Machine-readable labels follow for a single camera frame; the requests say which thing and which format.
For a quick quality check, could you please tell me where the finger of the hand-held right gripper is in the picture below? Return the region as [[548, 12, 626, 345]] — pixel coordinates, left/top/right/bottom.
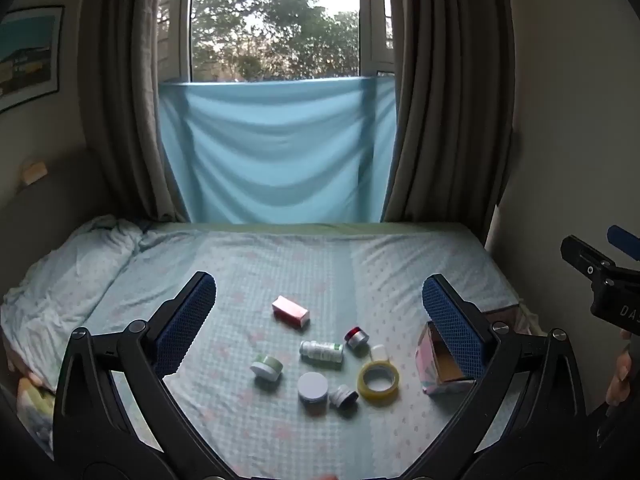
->
[[560, 234, 617, 286], [606, 225, 640, 262]]

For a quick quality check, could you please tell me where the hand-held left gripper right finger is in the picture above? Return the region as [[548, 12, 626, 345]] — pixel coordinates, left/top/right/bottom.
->
[[399, 273, 587, 480]]

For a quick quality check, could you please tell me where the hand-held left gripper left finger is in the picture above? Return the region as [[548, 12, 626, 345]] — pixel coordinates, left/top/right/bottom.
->
[[52, 271, 237, 480]]

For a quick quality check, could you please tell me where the pink patterned cardboard box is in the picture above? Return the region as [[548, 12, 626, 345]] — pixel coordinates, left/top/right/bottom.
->
[[415, 321, 477, 397]]

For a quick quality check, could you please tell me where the green and white jar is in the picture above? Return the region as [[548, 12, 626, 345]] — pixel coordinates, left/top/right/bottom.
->
[[250, 354, 284, 382]]

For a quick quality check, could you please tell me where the yellow tape roll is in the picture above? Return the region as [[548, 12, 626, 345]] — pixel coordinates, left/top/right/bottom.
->
[[356, 360, 402, 402]]

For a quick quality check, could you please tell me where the red-lidded small jar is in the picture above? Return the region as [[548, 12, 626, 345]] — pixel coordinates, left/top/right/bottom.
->
[[344, 326, 371, 352]]

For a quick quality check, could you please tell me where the pink rectangular carton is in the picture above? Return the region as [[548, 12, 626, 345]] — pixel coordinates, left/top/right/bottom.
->
[[271, 295, 311, 331]]

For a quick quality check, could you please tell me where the small dark jar white label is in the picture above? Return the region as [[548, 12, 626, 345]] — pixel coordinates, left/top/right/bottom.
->
[[328, 385, 359, 408]]

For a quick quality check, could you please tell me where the white bottle with green label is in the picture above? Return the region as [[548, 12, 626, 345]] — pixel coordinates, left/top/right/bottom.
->
[[299, 340, 345, 365]]

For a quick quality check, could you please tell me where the white round-lidded jar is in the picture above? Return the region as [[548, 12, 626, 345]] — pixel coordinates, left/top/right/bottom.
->
[[297, 372, 330, 405]]

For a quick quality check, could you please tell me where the person's right hand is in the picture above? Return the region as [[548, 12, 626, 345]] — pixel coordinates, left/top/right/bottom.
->
[[605, 329, 640, 407]]

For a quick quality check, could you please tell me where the pale patterned bed sheet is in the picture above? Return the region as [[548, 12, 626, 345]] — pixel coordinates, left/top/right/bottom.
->
[[0, 215, 546, 480]]

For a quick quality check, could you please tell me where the crumpled pale quilt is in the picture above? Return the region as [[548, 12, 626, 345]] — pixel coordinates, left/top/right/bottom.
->
[[0, 215, 151, 393]]

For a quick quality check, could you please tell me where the yellowish crumpled cloth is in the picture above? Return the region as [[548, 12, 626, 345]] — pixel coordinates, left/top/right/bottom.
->
[[9, 375, 57, 458]]

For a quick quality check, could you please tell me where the light blue hanging cloth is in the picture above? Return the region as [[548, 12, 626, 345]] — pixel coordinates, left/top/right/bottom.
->
[[157, 75, 398, 226]]

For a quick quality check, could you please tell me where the grey-brown curtain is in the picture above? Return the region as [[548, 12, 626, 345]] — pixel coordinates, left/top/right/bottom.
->
[[77, 0, 193, 223], [382, 0, 516, 246]]

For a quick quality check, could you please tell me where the white-framed window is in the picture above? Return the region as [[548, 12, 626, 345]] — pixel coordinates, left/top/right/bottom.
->
[[156, 0, 397, 84]]

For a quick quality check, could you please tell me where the framed wall picture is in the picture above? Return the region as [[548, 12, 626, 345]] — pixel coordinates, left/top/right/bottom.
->
[[0, 5, 66, 114]]

